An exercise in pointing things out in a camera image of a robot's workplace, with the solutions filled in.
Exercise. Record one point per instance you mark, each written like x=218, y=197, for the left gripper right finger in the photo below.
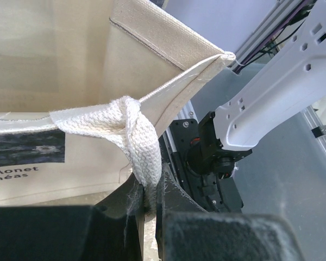
x=185, y=231

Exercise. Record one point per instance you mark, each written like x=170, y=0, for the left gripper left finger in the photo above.
x=112, y=229

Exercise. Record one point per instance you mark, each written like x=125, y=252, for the canvas tote bag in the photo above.
x=85, y=83

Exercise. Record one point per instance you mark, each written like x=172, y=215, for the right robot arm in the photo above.
x=291, y=81

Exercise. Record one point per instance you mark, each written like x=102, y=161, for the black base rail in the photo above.
x=206, y=179

